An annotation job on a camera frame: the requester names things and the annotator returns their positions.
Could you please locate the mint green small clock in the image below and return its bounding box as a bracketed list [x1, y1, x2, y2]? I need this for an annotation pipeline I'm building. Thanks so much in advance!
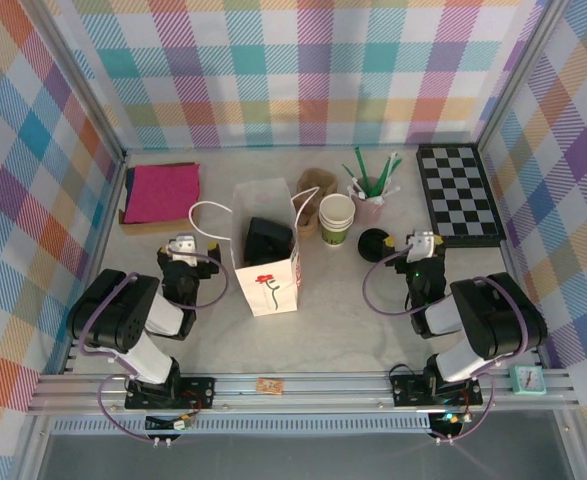
[508, 364, 545, 397]

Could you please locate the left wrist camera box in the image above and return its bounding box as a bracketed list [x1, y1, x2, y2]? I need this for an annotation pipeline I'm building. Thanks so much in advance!
[166, 232, 200, 269]

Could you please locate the black grey chessboard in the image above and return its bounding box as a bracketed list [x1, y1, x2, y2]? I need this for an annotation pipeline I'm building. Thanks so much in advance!
[415, 143, 507, 249]

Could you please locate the dark green drinking straw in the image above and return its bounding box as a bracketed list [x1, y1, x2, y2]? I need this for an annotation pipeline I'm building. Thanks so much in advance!
[354, 146, 375, 197]

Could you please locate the brown pulp cup carrier stack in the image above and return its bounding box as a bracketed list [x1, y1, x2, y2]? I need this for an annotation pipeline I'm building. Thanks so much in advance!
[295, 168, 337, 240]

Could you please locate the thin green drinking straw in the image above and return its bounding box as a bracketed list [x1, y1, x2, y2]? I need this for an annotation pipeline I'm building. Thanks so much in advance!
[341, 163, 369, 197]

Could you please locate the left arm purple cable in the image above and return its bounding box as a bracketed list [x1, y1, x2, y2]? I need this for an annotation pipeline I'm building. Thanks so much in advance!
[76, 251, 230, 445]

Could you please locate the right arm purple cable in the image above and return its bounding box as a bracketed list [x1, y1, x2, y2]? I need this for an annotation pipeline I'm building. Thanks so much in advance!
[362, 248, 533, 445]

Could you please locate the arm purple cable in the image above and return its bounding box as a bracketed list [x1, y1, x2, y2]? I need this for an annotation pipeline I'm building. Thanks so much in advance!
[76, 251, 230, 445]
[362, 248, 533, 445]

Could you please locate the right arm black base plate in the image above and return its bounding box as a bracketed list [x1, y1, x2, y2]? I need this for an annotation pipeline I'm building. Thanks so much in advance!
[390, 372, 484, 409]

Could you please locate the pink napkin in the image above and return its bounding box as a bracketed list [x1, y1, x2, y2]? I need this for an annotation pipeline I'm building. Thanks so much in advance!
[122, 164, 203, 225]

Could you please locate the small wired connector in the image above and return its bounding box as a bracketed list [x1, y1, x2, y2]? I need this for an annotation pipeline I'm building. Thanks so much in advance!
[430, 410, 469, 430]
[145, 413, 195, 432]

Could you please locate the stack of napkins, black top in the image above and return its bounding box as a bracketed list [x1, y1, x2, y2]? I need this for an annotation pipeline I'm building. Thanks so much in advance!
[118, 162, 205, 236]

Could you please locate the green white paper cup stack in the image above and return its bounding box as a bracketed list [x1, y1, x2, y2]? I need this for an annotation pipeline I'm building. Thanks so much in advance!
[318, 193, 357, 249]

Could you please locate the pink straw holder cup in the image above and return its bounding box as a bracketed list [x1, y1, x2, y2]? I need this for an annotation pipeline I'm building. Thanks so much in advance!
[347, 185, 387, 227]

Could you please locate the black cup lid stack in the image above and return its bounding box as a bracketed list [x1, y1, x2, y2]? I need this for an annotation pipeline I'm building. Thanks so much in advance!
[357, 228, 390, 263]

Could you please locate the aluminium frame post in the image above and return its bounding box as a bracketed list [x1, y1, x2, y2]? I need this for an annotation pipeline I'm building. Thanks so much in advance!
[22, 0, 127, 160]
[476, 0, 573, 151]

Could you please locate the white flower paper bag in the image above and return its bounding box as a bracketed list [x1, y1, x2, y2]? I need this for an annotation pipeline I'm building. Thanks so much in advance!
[188, 179, 322, 318]

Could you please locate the slotted grey cable duct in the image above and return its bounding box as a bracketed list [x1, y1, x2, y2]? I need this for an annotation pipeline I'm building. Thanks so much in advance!
[52, 417, 432, 435]

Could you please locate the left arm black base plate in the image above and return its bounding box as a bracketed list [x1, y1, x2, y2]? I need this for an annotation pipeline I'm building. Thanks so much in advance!
[124, 375, 217, 412]

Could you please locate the aluminium mounting rail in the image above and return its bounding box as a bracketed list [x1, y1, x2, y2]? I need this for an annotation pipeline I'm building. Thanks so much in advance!
[27, 369, 579, 416]

